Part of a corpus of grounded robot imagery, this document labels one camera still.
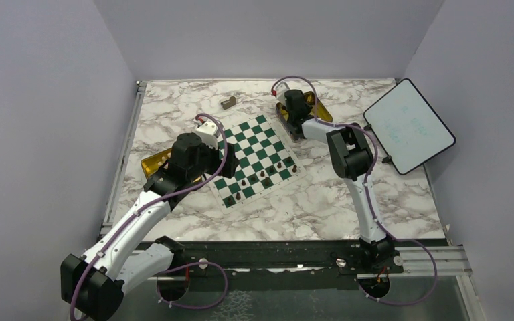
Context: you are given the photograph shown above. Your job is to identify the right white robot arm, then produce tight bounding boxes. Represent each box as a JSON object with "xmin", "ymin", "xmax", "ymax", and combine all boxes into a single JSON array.
[{"xmin": 272, "ymin": 89, "xmax": 394, "ymax": 272}]

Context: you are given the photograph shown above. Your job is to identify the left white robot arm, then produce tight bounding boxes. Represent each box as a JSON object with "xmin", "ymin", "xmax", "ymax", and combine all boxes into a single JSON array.
[{"xmin": 60, "ymin": 129, "xmax": 239, "ymax": 320}]

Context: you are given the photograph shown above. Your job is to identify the gold tin with dark pieces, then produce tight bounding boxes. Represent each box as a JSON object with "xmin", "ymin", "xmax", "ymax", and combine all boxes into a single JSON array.
[{"xmin": 275, "ymin": 90, "xmax": 333, "ymax": 142}]

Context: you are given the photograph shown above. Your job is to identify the green white chess board mat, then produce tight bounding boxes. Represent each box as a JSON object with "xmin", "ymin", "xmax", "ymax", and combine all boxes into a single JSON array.
[{"xmin": 207, "ymin": 114, "xmax": 307, "ymax": 214}]

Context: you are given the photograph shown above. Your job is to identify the gold tin with white pieces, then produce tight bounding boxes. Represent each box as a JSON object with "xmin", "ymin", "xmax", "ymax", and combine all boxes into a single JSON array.
[{"xmin": 139, "ymin": 148, "xmax": 205, "ymax": 185}]

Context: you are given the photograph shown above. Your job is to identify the small grey tan clip device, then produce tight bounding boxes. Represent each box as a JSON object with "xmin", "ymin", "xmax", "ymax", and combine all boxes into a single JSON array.
[{"xmin": 220, "ymin": 96, "xmax": 237, "ymax": 110}]

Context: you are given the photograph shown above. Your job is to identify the small whiteboard tablet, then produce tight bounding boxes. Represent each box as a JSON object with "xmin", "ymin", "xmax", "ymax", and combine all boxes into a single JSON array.
[{"xmin": 363, "ymin": 78, "xmax": 456, "ymax": 175}]

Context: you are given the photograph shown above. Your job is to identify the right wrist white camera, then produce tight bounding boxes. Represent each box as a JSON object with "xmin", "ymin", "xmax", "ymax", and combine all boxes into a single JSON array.
[{"xmin": 271, "ymin": 81, "xmax": 290, "ymax": 105}]

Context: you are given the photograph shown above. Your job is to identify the wrist white camera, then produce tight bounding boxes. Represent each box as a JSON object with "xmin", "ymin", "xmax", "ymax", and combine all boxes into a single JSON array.
[
  {"xmin": 194, "ymin": 120, "xmax": 221, "ymax": 150},
  {"xmin": 271, "ymin": 81, "xmax": 290, "ymax": 105}
]

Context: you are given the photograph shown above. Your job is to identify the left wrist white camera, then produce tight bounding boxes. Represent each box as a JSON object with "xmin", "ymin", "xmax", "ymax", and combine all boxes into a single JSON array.
[{"xmin": 194, "ymin": 120, "xmax": 221, "ymax": 150}]

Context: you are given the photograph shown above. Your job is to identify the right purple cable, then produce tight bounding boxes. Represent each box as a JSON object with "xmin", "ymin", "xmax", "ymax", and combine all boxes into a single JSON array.
[{"xmin": 271, "ymin": 76, "xmax": 439, "ymax": 308}]

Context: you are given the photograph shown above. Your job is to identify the purple cable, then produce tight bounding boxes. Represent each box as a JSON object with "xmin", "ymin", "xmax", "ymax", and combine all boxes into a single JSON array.
[
  {"xmin": 68, "ymin": 113, "xmax": 230, "ymax": 321},
  {"xmin": 271, "ymin": 76, "xmax": 439, "ymax": 308}
]

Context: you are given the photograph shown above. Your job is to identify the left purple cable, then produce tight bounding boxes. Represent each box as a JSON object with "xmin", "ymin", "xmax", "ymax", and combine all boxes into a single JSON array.
[{"xmin": 68, "ymin": 113, "xmax": 230, "ymax": 321}]

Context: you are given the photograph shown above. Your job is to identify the black metal base frame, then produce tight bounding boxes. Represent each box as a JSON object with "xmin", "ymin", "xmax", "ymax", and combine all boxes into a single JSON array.
[{"xmin": 97, "ymin": 239, "xmax": 473, "ymax": 294}]

